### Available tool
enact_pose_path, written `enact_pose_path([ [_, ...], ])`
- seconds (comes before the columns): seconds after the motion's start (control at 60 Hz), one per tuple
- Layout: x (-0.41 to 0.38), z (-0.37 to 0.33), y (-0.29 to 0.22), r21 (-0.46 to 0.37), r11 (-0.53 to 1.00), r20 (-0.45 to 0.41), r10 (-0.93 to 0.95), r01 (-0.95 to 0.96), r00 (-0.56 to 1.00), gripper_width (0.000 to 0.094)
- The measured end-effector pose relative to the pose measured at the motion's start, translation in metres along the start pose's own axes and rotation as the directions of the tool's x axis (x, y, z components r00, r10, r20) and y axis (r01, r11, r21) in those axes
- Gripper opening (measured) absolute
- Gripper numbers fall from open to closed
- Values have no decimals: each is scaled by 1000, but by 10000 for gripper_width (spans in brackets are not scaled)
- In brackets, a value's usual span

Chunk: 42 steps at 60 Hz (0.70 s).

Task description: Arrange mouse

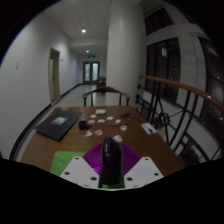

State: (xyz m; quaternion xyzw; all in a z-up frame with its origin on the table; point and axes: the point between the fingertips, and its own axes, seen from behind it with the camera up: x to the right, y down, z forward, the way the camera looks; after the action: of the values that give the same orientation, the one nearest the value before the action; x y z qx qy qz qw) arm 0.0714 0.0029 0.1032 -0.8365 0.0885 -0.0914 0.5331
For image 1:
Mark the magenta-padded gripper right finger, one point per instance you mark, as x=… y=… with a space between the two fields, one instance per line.
x=143 y=170

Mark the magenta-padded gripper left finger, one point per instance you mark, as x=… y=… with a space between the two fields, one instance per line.
x=79 y=170

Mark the black computer mouse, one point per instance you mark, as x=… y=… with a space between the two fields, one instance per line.
x=111 y=163

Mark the green mouse pad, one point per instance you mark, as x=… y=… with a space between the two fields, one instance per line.
x=65 y=161

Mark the small tan card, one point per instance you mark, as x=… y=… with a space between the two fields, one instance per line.
x=88 y=133
x=91 y=122
x=98 y=132

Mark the white paper with pen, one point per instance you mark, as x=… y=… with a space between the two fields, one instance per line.
x=148 y=128

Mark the small black box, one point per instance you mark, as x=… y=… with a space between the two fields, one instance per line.
x=82 y=125

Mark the small pink white card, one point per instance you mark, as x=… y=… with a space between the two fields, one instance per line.
x=123 y=128

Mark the black closed laptop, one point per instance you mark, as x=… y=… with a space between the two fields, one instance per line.
x=59 y=124

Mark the small white box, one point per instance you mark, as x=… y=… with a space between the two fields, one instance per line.
x=100 y=111

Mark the wooden armchair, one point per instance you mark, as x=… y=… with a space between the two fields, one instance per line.
x=106 y=90

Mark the wooden hallway cabinet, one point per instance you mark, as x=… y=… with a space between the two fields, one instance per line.
x=101 y=82

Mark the wood-topped black metal railing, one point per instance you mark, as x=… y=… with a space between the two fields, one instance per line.
x=186 y=87

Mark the white side door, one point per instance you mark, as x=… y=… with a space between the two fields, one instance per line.
x=55 y=76

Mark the glass double door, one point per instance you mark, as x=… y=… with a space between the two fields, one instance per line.
x=91 y=72

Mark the green exit sign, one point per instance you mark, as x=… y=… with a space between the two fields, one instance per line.
x=91 y=56

